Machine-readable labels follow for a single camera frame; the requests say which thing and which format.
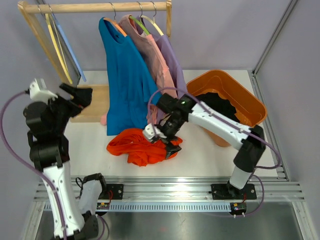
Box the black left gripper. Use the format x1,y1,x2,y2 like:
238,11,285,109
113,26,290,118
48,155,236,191
43,83,92,134

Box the orange t shirt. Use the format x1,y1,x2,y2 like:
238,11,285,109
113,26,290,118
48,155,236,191
106,128,177,167

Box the yellow hanger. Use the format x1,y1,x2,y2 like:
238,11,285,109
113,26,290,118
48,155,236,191
44,13,73,85

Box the blue t shirt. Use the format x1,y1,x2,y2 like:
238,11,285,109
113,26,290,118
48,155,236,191
98,18,161,136

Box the black t shirt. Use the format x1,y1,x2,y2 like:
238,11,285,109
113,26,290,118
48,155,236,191
196,92,240,123

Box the orange tan hanger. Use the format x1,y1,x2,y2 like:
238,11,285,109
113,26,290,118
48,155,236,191
103,2,127,37

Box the light blue hanger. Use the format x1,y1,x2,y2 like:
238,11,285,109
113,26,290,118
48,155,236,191
49,6,87,82

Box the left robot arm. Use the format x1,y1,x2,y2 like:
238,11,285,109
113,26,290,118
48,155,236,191
23,83,108,240

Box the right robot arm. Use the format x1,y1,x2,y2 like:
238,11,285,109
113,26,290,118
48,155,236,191
154,93,266,200

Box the purple t shirt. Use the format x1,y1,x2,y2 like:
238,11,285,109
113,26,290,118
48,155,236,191
136,26,187,91

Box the pink t shirt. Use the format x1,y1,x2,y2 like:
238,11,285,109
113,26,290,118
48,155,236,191
98,14,177,136

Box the green hanger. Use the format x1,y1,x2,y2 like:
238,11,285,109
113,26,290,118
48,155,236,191
129,15,150,37

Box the cream hanger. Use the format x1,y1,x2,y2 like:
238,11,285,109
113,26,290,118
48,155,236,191
139,1,165,36

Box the wooden clothes rack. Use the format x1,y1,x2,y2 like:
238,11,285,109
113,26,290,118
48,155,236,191
17,0,172,123

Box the orange plastic basket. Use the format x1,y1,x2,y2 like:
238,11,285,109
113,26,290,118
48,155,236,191
186,69,268,148

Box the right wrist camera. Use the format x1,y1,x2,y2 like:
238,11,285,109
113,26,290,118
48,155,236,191
142,123,167,143

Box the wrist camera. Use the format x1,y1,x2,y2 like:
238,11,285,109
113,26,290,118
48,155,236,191
142,123,167,143
28,78,58,104

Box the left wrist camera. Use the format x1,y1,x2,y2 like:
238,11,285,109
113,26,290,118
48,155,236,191
28,78,58,104

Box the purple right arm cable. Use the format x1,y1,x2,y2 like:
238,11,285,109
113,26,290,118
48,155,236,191
146,86,283,218

